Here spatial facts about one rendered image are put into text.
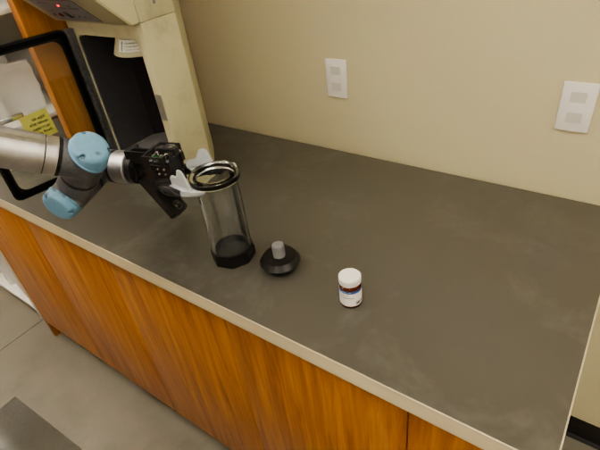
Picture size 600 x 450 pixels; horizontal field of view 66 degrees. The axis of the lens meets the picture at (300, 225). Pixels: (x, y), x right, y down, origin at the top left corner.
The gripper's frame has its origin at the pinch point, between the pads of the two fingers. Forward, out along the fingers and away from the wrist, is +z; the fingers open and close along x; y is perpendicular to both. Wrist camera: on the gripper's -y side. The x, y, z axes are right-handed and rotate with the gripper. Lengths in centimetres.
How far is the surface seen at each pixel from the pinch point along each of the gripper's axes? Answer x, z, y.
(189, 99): 31.7, -23.5, 5.2
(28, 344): 15, -140, -113
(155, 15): 28.2, -24.3, 27.6
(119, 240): -1.2, -32.8, -19.9
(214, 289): -11.7, 1.2, -20.1
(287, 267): -4.3, 16.1, -17.3
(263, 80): 66, -17, -2
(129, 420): -4, -65, -114
